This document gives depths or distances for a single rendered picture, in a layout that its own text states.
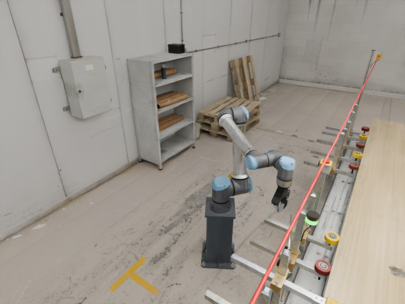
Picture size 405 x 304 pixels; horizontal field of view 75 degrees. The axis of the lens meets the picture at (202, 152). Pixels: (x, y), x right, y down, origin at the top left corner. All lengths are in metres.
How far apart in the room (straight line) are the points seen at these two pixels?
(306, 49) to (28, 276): 8.44
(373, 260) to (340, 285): 0.29
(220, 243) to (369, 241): 1.17
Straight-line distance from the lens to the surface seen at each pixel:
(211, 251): 2.56
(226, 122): 1.92
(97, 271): 2.81
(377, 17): 8.82
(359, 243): 1.87
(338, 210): 2.54
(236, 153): 2.14
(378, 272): 1.76
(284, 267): 1.42
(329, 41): 8.97
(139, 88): 3.70
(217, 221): 2.30
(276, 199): 1.65
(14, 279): 3.08
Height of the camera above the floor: 2.10
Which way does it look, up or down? 28 degrees down
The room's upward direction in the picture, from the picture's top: straight up
